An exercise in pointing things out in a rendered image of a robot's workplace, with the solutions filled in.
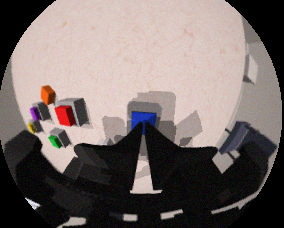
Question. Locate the small white block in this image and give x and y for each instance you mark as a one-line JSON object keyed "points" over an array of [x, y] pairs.
{"points": [[107, 141]]}

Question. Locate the yellow button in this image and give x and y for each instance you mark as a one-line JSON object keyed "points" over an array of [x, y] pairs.
{"points": [[35, 126]]}

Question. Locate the blue button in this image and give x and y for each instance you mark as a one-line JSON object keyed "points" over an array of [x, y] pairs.
{"points": [[145, 112]]}

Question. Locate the orange block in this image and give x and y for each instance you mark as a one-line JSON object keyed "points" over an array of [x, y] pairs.
{"points": [[47, 94]]}

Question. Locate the green button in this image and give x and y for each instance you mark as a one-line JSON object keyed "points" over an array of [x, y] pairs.
{"points": [[59, 138]]}

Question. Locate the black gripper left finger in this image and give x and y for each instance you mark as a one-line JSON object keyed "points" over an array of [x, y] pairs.
{"points": [[122, 156]]}

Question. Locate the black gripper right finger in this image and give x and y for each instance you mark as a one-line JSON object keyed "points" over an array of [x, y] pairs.
{"points": [[165, 157]]}

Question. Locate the purple button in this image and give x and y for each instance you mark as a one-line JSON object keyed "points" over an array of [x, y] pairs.
{"points": [[40, 111]]}

